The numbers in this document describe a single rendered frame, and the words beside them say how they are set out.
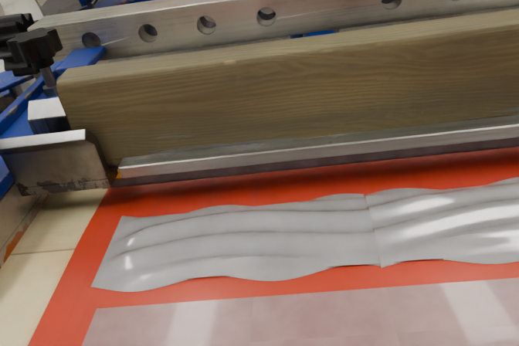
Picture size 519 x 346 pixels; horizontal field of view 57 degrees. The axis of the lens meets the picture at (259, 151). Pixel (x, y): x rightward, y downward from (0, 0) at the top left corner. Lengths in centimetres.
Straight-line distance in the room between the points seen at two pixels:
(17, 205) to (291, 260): 21
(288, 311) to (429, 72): 17
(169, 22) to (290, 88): 27
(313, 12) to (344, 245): 31
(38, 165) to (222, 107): 14
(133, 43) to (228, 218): 31
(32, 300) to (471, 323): 26
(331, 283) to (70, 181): 20
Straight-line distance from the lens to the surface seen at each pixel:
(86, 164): 37
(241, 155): 34
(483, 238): 31
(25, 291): 36
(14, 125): 47
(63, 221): 40
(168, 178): 38
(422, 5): 57
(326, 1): 55
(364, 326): 27
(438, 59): 33
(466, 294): 29
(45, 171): 39
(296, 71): 32
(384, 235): 31
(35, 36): 49
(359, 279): 29
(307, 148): 33
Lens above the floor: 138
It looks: 47 degrees down
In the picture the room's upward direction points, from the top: 13 degrees counter-clockwise
